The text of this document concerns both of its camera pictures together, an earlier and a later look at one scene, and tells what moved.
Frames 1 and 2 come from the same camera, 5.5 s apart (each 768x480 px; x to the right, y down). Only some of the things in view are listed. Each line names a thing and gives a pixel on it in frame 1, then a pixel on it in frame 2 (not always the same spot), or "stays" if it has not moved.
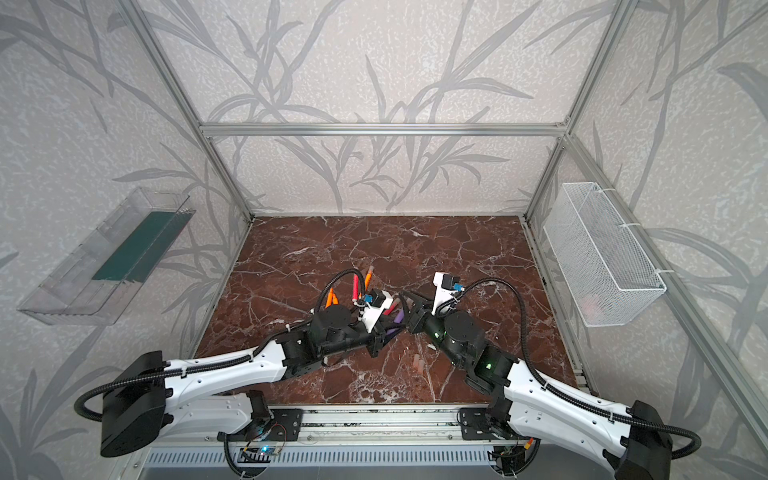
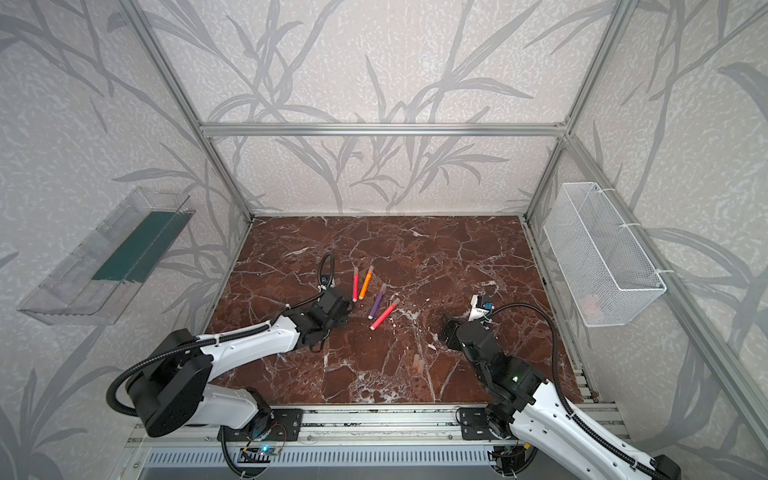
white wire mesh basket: x=609 y=276 stays
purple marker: x=398 y=319 -> x=378 y=300
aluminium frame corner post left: x=145 y=31 stays
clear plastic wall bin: x=96 y=281 stays
